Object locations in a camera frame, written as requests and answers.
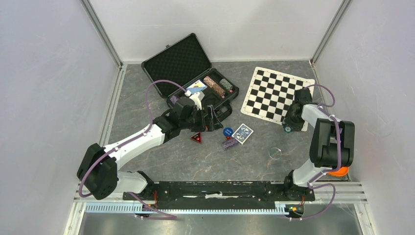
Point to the black poker set case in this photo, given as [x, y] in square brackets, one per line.
[181, 64]

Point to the orange tape dispenser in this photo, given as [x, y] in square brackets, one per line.
[343, 171]

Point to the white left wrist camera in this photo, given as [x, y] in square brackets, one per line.
[197, 98]

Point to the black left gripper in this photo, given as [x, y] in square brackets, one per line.
[213, 123]

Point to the blue boxed card deck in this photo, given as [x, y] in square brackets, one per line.
[197, 86]

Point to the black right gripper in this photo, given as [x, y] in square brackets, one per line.
[296, 127]

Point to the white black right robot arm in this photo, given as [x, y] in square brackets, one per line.
[332, 144]

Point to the red black all-in triangle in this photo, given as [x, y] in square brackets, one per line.
[197, 138]

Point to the clear round disc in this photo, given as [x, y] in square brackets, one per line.
[275, 153]

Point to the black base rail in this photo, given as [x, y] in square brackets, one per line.
[223, 195]

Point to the pink chip stack upper row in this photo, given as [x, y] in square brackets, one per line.
[214, 86]

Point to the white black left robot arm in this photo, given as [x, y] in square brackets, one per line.
[99, 170]

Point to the green chip stack upper row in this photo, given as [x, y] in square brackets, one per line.
[227, 85]

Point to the black white chessboard mat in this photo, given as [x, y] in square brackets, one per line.
[271, 93]

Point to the blue small blind button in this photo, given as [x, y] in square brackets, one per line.
[227, 132]

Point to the purple chip stack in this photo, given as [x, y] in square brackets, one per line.
[173, 99]
[228, 144]

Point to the blue patterned card deck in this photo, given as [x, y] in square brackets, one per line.
[242, 133]

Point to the purple chip stack front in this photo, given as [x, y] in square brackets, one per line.
[173, 99]

